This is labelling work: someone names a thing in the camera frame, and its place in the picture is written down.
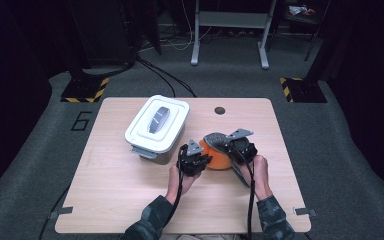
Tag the white and orange clutter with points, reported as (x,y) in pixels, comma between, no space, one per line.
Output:
(296,10)

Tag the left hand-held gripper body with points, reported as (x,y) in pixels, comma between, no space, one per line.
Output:
(190,163)

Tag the person's right hand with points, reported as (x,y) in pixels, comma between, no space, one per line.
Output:
(261,176)

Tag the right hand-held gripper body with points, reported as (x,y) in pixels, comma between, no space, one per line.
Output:
(243,150)

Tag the white metal stand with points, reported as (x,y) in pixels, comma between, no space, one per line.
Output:
(233,19)

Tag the black side table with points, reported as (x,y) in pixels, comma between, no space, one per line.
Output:
(301,19)

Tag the white box lid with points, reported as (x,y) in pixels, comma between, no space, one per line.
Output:
(140,133)

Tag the person's left hand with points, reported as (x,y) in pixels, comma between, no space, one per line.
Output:
(178,185)

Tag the black striped stand base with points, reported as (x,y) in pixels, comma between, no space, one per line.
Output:
(305,91)
(83,90)

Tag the orange plush toy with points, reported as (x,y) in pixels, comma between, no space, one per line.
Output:
(218,161)

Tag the black equipment cabinet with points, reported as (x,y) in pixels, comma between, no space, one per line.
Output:
(103,30)

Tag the grey tape strip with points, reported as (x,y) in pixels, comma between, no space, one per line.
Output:
(61,211)
(305,211)

